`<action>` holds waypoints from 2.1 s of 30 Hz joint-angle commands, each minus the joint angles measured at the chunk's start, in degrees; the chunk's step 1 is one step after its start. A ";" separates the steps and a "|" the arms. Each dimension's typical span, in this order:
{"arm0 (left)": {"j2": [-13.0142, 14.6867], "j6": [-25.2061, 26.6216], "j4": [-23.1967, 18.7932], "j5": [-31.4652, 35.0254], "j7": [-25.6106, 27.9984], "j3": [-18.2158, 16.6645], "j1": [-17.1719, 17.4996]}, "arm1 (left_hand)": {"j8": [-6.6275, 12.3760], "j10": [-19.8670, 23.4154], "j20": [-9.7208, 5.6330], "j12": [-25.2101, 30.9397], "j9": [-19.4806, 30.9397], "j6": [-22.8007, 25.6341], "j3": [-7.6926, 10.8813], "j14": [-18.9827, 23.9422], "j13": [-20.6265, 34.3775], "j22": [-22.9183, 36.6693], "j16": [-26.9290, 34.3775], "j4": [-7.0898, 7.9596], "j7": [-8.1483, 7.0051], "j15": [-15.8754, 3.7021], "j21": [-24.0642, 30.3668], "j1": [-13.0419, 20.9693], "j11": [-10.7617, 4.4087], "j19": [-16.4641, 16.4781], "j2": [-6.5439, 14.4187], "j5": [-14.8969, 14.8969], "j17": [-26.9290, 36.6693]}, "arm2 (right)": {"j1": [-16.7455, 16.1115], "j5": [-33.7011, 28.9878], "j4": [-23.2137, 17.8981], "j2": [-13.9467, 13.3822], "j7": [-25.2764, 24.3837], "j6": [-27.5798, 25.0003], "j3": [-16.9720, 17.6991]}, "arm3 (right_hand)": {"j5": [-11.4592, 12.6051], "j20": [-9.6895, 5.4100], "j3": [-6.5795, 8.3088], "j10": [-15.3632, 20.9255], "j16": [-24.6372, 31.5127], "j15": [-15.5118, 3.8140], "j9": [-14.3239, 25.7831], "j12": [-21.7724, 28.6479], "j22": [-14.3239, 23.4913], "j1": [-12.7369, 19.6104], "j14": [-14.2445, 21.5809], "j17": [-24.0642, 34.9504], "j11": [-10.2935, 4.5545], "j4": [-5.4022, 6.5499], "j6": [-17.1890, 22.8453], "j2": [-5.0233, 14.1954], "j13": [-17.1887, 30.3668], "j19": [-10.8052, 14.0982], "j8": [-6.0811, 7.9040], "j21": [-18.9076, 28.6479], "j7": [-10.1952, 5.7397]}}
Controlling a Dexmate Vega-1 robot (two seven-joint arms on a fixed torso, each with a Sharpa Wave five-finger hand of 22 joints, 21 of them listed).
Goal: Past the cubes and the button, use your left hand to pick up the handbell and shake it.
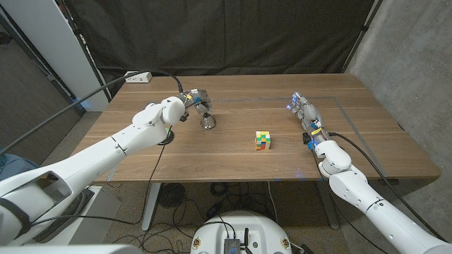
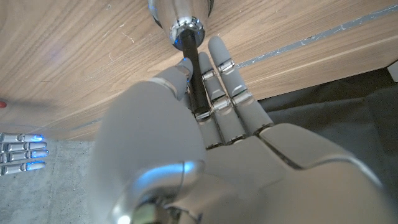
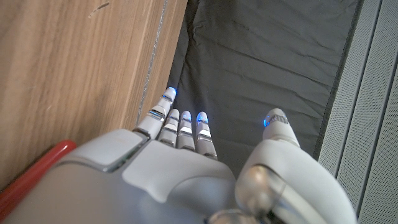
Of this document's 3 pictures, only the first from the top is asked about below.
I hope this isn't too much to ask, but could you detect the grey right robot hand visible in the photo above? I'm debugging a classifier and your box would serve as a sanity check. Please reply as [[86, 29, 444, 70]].
[[286, 90, 323, 133]]

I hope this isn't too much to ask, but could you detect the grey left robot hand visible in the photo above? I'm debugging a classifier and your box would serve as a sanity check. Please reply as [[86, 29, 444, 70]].
[[182, 88, 214, 115]]

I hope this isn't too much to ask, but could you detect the silver handbell with black handle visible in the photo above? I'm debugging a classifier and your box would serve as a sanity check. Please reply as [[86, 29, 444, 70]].
[[200, 112, 217, 131]]

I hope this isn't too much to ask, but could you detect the green push button black base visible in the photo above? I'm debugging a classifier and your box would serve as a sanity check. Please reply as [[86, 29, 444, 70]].
[[157, 127, 175, 146]]

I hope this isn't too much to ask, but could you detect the multicoloured puzzle cube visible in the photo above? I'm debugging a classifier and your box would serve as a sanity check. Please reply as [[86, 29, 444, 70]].
[[254, 131, 272, 151]]

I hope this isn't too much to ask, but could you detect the white power strip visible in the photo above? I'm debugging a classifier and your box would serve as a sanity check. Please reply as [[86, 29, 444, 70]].
[[124, 70, 153, 84]]

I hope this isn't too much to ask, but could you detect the black backdrop cloth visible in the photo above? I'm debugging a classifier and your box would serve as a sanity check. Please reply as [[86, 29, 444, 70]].
[[56, 0, 384, 98]]

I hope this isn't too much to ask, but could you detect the grey table leg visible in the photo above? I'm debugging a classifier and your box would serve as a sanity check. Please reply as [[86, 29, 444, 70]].
[[315, 179, 340, 230]]

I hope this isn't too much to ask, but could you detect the round black fan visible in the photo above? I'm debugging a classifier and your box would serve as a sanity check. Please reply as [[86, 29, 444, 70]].
[[157, 182, 186, 209]]

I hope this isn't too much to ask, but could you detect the black backdrop stand pole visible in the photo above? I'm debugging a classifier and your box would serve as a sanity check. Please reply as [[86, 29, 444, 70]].
[[56, 0, 112, 102], [341, 0, 384, 73]]

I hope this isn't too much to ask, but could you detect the black power adapter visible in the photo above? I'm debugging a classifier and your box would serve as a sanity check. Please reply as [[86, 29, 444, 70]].
[[206, 203, 222, 218]]

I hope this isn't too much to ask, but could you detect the white table leg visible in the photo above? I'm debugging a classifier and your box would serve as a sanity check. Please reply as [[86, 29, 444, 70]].
[[141, 182, 162, 232]]

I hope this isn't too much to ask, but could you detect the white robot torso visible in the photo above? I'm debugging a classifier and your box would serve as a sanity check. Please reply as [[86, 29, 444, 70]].
[[190, 210, 293, 254]]

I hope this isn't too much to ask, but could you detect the white floor platform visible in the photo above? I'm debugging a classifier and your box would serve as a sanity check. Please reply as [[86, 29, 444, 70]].
[[45, 185, 123, 246]]

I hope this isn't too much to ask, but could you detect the grey electronics box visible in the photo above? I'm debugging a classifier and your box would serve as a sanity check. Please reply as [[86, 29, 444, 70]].
[[223, 238, 242, 254]]

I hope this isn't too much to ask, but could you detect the white board panel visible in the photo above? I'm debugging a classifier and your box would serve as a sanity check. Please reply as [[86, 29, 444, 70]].
[[0, 0, 110, 112]]

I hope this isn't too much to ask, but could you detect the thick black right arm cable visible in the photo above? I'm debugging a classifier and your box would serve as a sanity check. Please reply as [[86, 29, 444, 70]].
[[328, 132, 448, 243]]

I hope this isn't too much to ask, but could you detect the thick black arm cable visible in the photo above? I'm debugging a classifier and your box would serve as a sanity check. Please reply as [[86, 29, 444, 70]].
[[328, 132, 448, 243], [0, 69, 184, 156]]

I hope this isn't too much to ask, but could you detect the thin black left wrist cable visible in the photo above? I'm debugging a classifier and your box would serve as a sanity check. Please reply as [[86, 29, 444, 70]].
[[30, 125, 173, 226]]

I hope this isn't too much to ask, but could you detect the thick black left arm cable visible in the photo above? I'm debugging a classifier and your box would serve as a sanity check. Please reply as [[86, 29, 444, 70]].
[[0, 69, 184, 156]]

